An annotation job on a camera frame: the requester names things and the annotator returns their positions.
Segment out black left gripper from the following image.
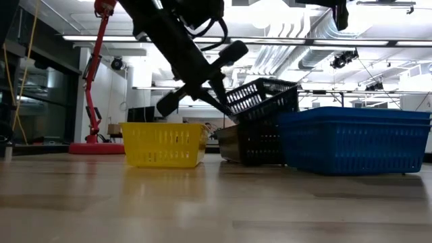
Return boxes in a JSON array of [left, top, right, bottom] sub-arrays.
[[133, 20, 249, 119]]

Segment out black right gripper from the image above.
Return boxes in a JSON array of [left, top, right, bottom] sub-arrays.
[[296, 0, 350, 32]]

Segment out yellow plastic slotted basket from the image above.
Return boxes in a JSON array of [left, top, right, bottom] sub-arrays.
[[120, 122, 211, 169]]

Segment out overhead light bar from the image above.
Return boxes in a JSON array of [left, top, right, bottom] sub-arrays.
[[62, 34, 432, 48]]

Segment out black ceiling spotlight cluster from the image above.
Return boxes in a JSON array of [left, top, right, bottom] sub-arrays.
[[331, 49, 360, 70], [365, 80, 385, 92]]

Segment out ceiling track fixture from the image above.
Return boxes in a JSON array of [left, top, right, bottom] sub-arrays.
[[356, 0, 416, 15]]

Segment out black computer monitor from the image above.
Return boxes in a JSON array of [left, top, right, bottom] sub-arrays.
[[127, 106, 156, 124]]

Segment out red articulated floor stand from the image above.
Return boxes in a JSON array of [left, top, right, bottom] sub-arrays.
[[68, 0, 126, 155]]

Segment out dark glass cabinet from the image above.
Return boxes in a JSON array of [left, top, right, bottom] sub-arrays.
[[0, 0, 82, 157]]

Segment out small white bottle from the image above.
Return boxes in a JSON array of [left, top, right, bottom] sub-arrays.
[[3, 141, 14, 162]]

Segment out silver ceiling air duct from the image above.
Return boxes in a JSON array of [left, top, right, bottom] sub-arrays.
[[296, 9, 372, 71]]

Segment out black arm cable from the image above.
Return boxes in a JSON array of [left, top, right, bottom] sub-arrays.
[[184, 16, 230, 52]]

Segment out black metal table frame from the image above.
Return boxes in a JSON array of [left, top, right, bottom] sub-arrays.
[[296, 89, 347, 109]]

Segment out yellow hanging cable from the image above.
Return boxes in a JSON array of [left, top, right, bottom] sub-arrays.
[[1, 0, 40, 146]]

